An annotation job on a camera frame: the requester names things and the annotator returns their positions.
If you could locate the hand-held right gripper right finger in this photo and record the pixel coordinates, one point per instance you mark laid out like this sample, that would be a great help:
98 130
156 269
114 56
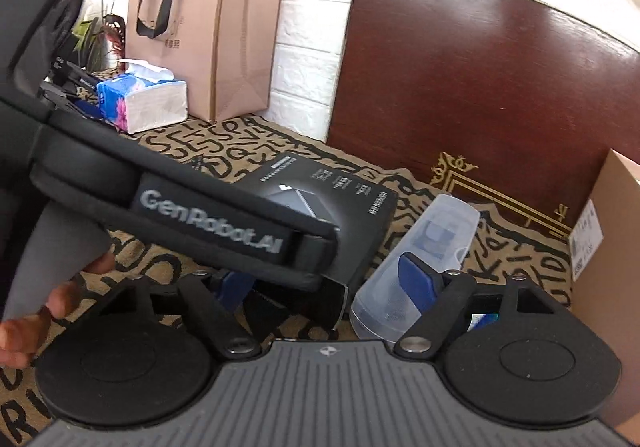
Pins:
415 279

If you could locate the black printed box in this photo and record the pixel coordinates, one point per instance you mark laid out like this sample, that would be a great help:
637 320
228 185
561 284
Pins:
350 217

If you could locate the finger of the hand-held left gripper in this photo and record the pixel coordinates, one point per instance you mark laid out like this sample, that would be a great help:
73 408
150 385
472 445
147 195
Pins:
75 73
70 99

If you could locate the brown cardboard box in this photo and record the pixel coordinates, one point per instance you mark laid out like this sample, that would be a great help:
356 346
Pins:
610 277

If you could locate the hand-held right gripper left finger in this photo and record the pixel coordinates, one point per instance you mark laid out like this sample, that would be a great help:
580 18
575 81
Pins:
235 289

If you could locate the blue gum packet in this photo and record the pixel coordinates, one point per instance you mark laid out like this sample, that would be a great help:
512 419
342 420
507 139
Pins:
482 322

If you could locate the blue floral tissue pack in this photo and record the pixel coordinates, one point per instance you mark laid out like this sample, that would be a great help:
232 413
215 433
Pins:
150 102

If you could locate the clear plastic case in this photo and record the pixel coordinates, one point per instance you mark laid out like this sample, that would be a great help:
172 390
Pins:
445 227

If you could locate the floral printed cloth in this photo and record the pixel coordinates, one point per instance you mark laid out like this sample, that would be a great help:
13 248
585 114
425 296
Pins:
105 39

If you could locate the person's left hand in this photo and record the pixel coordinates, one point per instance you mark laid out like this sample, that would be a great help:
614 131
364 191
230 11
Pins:
62 299

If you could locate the dark wooden headboard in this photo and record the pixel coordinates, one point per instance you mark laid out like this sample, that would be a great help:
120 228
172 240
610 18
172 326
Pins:
475 77

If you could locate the letter printed blanket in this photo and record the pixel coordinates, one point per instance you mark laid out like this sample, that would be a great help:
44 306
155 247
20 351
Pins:
210 147

